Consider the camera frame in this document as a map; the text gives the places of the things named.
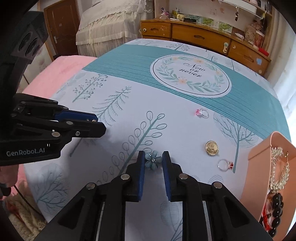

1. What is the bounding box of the person's left hand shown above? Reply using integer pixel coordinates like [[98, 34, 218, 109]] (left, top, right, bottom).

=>
[[0, 163, 20, 189]]

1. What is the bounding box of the blue flower brooch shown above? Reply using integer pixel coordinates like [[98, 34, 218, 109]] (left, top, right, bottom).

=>
[[144, 150, 163, 171]]

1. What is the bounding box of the white lace furniture cover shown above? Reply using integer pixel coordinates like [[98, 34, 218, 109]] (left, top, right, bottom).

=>
[[76, 0, 155, 56]]

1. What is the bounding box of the gold leaf bracelet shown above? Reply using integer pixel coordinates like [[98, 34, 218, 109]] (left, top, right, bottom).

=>
[[269, 146, 290, 193]]

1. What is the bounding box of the black bead bracelet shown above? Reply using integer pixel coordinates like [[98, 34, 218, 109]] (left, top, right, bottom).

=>
[[269, 193, 284, 237]]

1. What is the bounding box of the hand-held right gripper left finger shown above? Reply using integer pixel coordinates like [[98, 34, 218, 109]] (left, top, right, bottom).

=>
[[33, 151, 147, 241]]

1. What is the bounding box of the peach plastic storage box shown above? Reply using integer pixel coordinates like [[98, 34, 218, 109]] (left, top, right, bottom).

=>
[[239, 131, 296, 241]]

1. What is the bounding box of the cream knitted cloth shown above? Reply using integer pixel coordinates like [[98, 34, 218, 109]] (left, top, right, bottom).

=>
[[7, 181, 48, 241]]

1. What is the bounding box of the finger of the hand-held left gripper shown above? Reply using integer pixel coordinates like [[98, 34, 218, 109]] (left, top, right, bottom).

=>
[[14, 93, 99, 123], [15, 119, 107, 144]]

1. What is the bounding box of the gold coin pendant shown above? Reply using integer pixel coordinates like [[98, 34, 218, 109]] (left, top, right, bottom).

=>
[[205, 140, 219, 156]]

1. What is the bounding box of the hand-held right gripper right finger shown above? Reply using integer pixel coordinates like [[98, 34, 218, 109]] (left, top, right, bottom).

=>
[[162, 151, 274, 241]]

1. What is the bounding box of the white leaf print curtain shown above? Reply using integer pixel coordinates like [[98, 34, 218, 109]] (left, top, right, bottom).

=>
[[266, 23, 296, 130]]

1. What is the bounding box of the pink blanket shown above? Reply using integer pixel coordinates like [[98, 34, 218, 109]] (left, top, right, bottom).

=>
[[14, 56, 97, 186]]

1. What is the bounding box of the wooden desk with drawers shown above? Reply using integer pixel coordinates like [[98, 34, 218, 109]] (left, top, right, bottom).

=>
[[141, 19, 271, 80]]

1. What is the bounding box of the black cable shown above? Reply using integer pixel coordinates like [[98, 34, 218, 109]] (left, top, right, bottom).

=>
[[11, 185, 44, 218]]

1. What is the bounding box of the silver ring with red stone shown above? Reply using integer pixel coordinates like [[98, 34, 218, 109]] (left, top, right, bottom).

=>
[[217, 159, 234, 172]]

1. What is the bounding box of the red beaded cord bracelet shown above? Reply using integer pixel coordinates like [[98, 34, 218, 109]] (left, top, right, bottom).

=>
[[259, 195, 272, 231]]

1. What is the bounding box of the brown wooden door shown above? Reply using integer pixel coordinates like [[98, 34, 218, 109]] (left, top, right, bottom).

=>
[[43, 0, 80, 58]]

